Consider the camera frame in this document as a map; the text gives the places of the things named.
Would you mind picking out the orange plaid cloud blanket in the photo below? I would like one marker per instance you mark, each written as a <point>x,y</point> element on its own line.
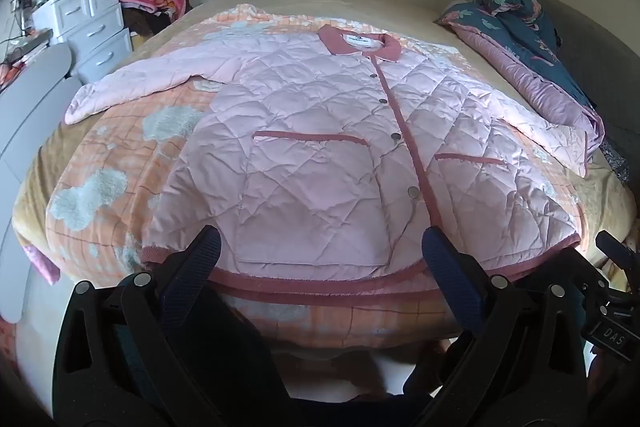
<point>115,167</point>

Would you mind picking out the bed with beige sheet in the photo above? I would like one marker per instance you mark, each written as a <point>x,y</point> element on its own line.
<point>450,22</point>

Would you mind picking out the cluttered desk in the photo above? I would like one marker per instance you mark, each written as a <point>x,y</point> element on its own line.
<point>17,37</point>

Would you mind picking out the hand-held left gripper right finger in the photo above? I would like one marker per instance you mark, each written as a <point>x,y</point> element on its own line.
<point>452,279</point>

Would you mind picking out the blue floral quilt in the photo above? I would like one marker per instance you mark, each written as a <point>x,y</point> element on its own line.
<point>520,37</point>

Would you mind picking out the pink quilted jacket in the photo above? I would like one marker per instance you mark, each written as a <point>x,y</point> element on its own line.
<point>320,147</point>

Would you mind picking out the white rounded panel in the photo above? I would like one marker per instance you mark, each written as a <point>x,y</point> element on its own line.
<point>30,142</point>

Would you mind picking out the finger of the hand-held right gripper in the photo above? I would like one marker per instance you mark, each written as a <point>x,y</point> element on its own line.
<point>617,249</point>

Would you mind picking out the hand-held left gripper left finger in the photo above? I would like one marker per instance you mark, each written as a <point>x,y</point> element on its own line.
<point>194,264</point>

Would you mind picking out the white drawer cabinet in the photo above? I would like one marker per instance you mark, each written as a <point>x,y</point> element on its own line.
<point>92,27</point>

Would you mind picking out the grey upholstered headboard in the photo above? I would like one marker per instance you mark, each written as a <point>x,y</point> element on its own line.
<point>595,37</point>

